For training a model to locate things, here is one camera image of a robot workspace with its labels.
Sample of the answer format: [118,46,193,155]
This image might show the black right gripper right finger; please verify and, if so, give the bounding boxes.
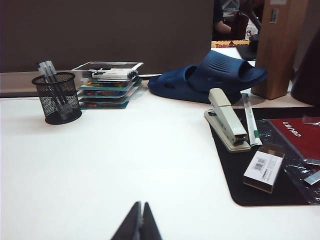
[139,201,163,240]

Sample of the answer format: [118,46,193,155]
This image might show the brown cardboard box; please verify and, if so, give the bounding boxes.
[250,0,311,100]

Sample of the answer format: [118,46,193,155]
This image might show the white wrapped stick green band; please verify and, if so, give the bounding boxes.
[241,93,263,147]

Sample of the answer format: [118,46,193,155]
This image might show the black jointed stand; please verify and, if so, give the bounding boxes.
[246,9,262,59]

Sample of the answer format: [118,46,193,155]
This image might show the dark rounded object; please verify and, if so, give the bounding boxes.
[290,32,320,107]

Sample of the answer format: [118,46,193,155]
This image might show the pens in holder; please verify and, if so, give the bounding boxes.
[36,61,63,118]

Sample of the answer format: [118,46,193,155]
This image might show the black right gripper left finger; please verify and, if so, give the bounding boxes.
[109,201,143,240]

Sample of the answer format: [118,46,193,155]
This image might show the red deli notebook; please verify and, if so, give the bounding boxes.
[268,118,320,161]

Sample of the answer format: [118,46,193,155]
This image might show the red jacket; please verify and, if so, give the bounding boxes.
[232,11,250,41]

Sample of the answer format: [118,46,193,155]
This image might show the beige metal stapler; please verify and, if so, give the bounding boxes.
[204,87,252,153]

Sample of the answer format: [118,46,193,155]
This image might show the small staple box barcode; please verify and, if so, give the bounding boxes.
[242,143,286,194]

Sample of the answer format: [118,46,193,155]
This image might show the yellow Toblerone box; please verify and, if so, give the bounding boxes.
[211,39,251,49]

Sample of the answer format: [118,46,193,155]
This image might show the small white carton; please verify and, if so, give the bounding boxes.
[246,18,258,40]

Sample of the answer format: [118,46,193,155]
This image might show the black flat pad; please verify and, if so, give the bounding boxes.
[236,44,258,61]

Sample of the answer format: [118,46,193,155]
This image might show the brown desk partition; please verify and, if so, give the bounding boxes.
[0,0,215,76]

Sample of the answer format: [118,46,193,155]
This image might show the black pen clear cap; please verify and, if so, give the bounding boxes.
[41,61,66,117]
[46,60,69,115]

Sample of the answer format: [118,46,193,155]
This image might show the clear plastic bag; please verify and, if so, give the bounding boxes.
[254,116,320,205]

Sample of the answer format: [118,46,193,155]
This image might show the colourful teal-edged card tray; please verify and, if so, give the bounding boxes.
[78,96,133,110]
[76,87,142,100]
[77,78,143,91]

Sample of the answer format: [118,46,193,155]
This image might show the dark blue rubber slipper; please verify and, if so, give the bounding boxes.
[147,49,268,105]

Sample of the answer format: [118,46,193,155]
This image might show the black desk mat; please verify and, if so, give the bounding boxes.
[207,107,320,207]

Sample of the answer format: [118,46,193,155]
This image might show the black mesh pen holder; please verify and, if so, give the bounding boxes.
[31,71,83,125]

